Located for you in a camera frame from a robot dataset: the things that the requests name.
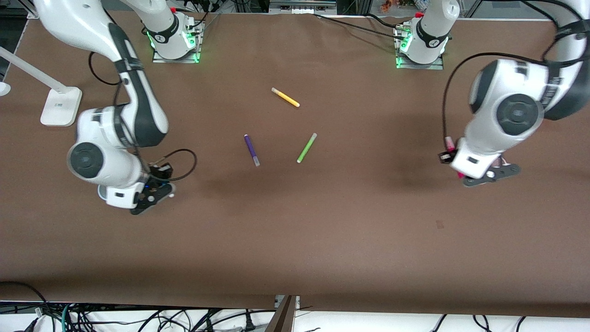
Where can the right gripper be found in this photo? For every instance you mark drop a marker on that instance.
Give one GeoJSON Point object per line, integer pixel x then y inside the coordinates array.
{"type": "Point", "coordinates": [160, 173]}

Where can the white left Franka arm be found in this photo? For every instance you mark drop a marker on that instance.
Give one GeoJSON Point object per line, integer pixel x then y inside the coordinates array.
{"type": "Point", "coordinates": [502, 87]}

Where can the purple highlighter marker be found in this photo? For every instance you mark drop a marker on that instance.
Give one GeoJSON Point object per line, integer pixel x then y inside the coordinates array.
{"type": "Point", "coordinates": [250, 147]}

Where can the dark table support post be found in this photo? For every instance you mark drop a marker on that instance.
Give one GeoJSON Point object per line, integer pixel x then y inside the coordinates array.
{"type": "Point", "coordinates": [281, 318]}

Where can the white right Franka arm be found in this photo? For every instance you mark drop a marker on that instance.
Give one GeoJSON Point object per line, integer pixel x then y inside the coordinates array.
{"type": "Point", "coordinates": [138, 106]}

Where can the small metal bracket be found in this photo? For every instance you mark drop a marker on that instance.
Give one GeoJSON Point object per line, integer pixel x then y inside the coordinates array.
{"type": "Point", "coordinates": [297, 300]}

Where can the green highlighter marker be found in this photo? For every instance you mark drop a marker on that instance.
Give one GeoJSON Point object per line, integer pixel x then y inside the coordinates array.
{"type": "Point", "coordinates": [306, 148]}

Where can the white lamp stand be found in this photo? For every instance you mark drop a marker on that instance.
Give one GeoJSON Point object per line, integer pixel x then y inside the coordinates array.
{"type": "Point", "coordinates": [60, 108]}

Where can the pink highlighter marker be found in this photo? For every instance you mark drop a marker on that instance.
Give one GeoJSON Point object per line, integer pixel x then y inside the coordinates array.
{"type": "Point", "coordinates": [449, 142]}

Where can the yellow highlighter marker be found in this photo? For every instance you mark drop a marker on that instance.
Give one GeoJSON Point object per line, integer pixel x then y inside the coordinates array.
{"type": "Point", "coordinates": [286, 97]}

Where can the silver aluminium frame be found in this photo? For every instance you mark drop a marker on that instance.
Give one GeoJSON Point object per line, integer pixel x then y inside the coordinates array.
{"type": "Point", "coordinates": [302, 7]}

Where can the white rounded plastic piece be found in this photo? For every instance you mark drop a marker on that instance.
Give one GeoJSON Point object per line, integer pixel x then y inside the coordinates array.
{"type": "Point", "coordinates": [3, 89]}

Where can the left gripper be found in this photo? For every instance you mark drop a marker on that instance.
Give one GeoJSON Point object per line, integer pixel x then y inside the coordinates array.
{"type": "Point", "coordinates": [445, 157]}

